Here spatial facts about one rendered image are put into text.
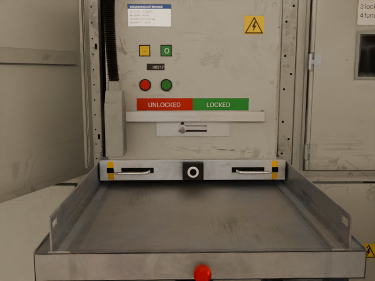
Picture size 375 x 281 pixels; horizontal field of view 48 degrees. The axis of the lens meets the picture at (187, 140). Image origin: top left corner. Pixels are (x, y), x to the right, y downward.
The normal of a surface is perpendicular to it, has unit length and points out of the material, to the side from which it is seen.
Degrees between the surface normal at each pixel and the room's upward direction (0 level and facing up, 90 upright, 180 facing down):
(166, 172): 90
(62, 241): 0
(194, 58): 90
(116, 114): 90
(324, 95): 90
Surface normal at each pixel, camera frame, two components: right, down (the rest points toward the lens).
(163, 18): 0.02, 0.16
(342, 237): -1.00, 0.00
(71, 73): 0.91, 0.07
